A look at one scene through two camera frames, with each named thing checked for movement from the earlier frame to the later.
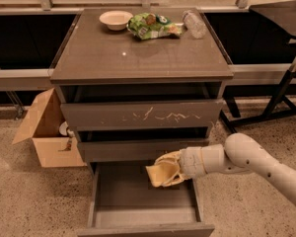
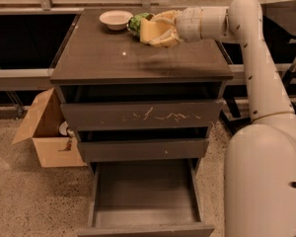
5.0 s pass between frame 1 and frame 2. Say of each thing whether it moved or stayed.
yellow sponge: moved
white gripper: moved
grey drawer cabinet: stayed
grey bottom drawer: stayed
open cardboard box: stayed
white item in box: stayed
